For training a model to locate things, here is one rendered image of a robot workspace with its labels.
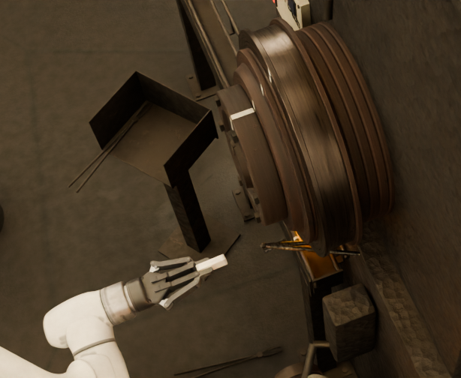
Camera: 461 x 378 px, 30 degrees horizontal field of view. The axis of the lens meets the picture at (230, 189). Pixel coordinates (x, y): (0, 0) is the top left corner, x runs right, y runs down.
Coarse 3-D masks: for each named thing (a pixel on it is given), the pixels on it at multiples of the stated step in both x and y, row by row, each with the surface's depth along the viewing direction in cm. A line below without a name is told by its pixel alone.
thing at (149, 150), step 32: (128, 96) 235; (160, 96) 235; (96, 128) 230; (160, 128) 237; (192, 128) 234; (128, 160) 232; (160, 160) 230; (192, 160) 227; (192, 192) 255; (192, 224) 265; (192, 256) 281
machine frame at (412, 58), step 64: (320, 0) 158; (384, 0) 122; (448, 0) 99; (384, 64) 133; (448, 64) 106; (384, 128) 146; (448, 128) 114; (448, 192) 124; (384, 256) 178; (448, 256) 136; (384, 320) 178; (448, 320) 150
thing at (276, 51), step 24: (240, 48) 172; (264, 48) 151; (288, 48) 150; (288, 72) 147; (288, 96) 145; (312, 96) 145; (288, 120) 145; (312, 120) 144; (312, 144) 144; (336, 144) 144; (312, 168) 144; (336, 168) 145; (312, 192) 147; (336, 192) 147; (336, 216) 150; (336, 240) 157
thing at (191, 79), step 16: (176, 0) 279; (192, 32) 289; (192, 48) 296; (208, 64) 306; (192, 80) 319; (208, 80) 313; (208, 96) 314; (240, 192) 291; (240, 208) 288; (304, 288) 208; (304, 304) 223; (320, 304) 212; (320, 320) 221; (320, 336) 230; (304, 352) 258; (320, 352) 240; (320, 368) 252; (336, 368) 255
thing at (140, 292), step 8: (152, 272) 198; (136, 280) 195; (144, 280) 197; (160, 280) 196; (128, 288) 194; (136, 288) 193; (144, 288) 196; (152, 288) 195; (168, 288) 195; (136, 296) 193; (144, 296) 193; (152, 296) 194; (160, 296) 194; (136, 304) 193; (144, 304) 194; (152, 304) 195; (160, 304) 195
